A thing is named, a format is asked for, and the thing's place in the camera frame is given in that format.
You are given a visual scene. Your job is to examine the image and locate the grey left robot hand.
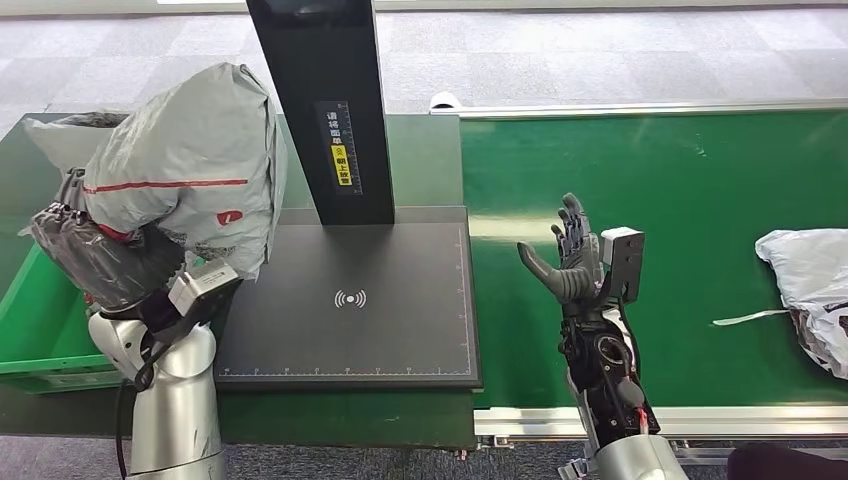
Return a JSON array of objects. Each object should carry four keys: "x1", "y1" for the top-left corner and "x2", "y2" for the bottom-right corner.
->
[{"x1": 29, "y1": 168, "x2": 188, "y2": 314}]

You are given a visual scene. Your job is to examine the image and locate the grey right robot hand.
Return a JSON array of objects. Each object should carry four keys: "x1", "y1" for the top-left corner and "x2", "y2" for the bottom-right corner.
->
[{"x1": 515, "y1": 192, "x2": 605, "y2": 306}]

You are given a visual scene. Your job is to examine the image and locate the grey package with red print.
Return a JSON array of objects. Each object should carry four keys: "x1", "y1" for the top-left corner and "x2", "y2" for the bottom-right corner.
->
[
  {"x1": 754, "y1": 227, "x2": 848, "y2": 382},
  {"x1": 22, "y1": 62, "x2": 288, "y2": 282}
]

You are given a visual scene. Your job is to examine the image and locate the green conveyor belt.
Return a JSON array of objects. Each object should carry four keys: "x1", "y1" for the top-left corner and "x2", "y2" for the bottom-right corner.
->
[{"x1": 459, "y1": 108, "x2": 848, "y2": 411}]

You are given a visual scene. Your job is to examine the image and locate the white conveyor end cap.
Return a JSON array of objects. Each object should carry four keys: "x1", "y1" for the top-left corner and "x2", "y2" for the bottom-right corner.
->
[{"x1": 429, "y1": 90, "x2": 466, "y2": 113}]

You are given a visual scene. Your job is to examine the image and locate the green plastic crate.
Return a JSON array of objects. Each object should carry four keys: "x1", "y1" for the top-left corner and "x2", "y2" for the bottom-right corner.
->
[{"x1": 0, "y1": 241, "x2": 125, "y2": 394}]

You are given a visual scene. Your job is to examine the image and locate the white paper strip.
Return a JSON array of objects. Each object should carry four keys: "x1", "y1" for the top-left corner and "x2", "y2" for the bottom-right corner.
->
[{"x1": 712, "y1": 308, "x2": 794, "y2": 328}]

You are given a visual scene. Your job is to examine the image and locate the dark green table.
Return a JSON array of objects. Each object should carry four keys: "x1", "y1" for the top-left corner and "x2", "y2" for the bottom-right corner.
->
[{"x1": 0, "y1": 111, "x2": 478, "y2": 451}]

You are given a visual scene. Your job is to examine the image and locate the black yellow column label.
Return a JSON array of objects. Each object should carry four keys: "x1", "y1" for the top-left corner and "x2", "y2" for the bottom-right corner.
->
[{"x1": 313, "y1": 99, "x2": 364, "y2": 197}]

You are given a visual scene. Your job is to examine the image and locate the black rounded object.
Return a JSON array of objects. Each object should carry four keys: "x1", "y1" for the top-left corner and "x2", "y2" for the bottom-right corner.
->
[{"x1": 726, "y1": 441, "x2": 848, "y2": 480}]

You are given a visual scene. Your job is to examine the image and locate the black scanner column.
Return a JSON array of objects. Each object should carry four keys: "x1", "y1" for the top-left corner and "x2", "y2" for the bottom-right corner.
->
[{"x1": 245, "y1": 0, "x2": 397, "y2": 228}]

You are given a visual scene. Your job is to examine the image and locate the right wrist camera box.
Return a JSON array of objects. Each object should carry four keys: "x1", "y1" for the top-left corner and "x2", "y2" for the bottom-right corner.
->
[{"x1": 598, "y1": 226, "x2": 647, "y2": 305}]

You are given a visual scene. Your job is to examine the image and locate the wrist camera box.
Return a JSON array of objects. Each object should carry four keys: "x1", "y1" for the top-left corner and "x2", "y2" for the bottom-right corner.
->
[
  {"x1": 168, "y1": 258, "x2": 242, "y2": 327},
  {"x1": 598, "y1": 226, "x2": 647, "y2": 305}
]

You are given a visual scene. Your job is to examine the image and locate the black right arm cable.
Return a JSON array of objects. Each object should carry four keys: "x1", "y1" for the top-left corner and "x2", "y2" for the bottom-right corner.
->
[{"x1": 617, "y1": 303, "x2": 643, "y2": 382}]

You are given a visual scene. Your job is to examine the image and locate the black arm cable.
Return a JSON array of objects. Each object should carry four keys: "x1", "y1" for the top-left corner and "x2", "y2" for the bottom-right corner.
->
[
  {"x1": 114, "y1": 323, "x2": 181, "y2": 480},
  {"x1": 617, "y1": 303, "x2": 643, "y2": 382}
]

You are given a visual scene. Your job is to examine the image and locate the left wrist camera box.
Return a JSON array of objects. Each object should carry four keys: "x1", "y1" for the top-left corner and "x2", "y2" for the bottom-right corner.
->
[{"x1": 168, "y1": 258, "x2": 242, "y2": 327}]

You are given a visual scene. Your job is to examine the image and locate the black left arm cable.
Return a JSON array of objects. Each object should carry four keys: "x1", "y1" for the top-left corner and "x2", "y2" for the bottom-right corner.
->
[{"x1": 114, "y1": 323, "x2": 181, "y2": 480}]

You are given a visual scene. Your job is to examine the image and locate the black scanner base plate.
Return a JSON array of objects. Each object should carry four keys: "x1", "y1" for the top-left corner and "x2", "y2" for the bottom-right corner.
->
[{"x1": 212, "y1": 205, "x2": 484, "y2": 391}]

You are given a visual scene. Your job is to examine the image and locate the aluminium conveyor side rail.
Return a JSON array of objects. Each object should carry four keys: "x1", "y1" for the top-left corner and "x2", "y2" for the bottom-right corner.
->
[
  {"x1": 473, "y1": 405, "x2": 848, "y2": 440},
  {"x1": 430, "y1": 98, "x2": 848, "y2": 120}
]

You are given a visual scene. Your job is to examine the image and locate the metal conveyor frame bracket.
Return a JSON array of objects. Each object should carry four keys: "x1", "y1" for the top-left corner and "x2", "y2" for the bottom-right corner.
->
[{"x1": 558, "y1": 457, "x2": 598, "y2": 480}]

